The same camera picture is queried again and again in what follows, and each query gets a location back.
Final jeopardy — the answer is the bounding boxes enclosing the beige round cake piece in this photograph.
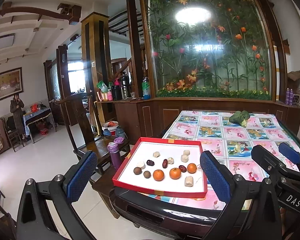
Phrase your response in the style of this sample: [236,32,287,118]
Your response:
[185,176,194,187]

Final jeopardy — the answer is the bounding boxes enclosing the orange mandarin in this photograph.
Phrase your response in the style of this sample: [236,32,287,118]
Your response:
[153,170,165,181]
[169,167,181,180]
[187,163,197,174]

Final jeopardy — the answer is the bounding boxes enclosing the dark red jujube date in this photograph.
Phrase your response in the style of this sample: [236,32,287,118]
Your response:
[146,160,154,166]
[162,159,168,168]

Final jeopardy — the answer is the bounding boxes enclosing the small dark red date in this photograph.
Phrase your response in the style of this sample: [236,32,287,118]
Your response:
[179,165,187,173]

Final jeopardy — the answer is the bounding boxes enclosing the colourful fruit print tablecloth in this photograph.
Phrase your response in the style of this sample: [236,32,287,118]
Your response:
[137,110,300,212]

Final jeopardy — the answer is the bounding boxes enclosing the green leafy vegetable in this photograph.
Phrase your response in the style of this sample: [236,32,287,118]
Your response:
[229,111,250,127]

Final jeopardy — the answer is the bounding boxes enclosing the red tray with white base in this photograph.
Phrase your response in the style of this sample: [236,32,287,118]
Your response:
[113,137,207,198]

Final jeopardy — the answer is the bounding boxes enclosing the purple spray bottles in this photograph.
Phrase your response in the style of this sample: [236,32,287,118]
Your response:
[285,88,294,106]

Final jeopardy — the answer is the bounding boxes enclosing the small side table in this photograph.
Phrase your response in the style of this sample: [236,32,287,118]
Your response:
[23,108,56,144]

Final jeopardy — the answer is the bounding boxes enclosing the purple thermos bottle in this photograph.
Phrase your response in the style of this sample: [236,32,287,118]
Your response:
[107,137,124,170]

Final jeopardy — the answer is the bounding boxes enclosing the standing person in coat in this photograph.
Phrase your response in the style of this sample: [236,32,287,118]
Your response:
[10,93,27,141]

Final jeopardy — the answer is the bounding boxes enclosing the dark wooden chair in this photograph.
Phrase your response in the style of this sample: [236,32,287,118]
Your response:
[56,92,120,219]

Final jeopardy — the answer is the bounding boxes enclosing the green label plastic bottle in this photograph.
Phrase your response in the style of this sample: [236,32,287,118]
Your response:
[142,76,151,100]

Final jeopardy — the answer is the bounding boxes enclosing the glass flower display cabinet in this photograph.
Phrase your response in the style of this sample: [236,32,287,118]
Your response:
[140,0,287,102]

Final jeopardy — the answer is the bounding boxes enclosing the black thermos flask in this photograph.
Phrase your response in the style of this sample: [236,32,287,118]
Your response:
[121,71,131,99]

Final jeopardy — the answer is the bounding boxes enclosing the framed wall painting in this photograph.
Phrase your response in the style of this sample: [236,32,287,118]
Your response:
[0,67,24,101]

